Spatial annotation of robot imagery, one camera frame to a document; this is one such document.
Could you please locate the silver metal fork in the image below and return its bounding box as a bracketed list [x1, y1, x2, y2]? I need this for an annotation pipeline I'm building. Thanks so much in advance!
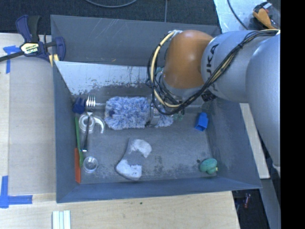
[85, 93, 107, 109]

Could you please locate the green toy animal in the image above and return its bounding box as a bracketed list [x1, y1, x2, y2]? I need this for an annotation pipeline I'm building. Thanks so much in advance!
[196, 157, 219, 176]

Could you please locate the blue and white fluffy duster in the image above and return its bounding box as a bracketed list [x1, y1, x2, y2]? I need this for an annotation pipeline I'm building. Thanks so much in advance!
[104, 96, 174, 131]

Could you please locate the black cylinder on white bracket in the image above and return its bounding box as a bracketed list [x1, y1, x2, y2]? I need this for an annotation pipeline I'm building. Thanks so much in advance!
[201, 91, 217, 103]

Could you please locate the grey metal bin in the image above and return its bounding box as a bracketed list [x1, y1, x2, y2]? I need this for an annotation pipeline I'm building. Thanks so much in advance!
[50, 14, 263, 204]

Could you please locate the grey and white cloth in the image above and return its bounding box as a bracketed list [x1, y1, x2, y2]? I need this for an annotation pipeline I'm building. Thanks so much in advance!
[115, 138, 153, 181]

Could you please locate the small clear glass cup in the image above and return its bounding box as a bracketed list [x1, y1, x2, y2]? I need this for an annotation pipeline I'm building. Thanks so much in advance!
[82, 156, 99, 174]

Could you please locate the thin black tool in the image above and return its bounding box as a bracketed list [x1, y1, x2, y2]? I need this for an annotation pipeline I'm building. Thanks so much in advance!
[80, 114, 93, 153]

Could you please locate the blue toy block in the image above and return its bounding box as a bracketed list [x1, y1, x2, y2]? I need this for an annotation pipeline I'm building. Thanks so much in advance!
[193, 112, 209, 132]

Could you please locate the green flat stick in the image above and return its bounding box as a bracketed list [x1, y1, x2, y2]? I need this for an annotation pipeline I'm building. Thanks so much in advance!
[74, 115, 84, 167]

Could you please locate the dark blue small object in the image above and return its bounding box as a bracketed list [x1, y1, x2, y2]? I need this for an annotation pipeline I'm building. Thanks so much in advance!
[71, 97, 87, 115]

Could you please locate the clear glass mug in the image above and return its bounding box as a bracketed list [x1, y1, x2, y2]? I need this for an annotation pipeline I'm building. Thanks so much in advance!
[78, 112, 106, 135]

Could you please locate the red-orange flat block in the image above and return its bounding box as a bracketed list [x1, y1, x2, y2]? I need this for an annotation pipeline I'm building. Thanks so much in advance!
[74, 147, 82, 184]

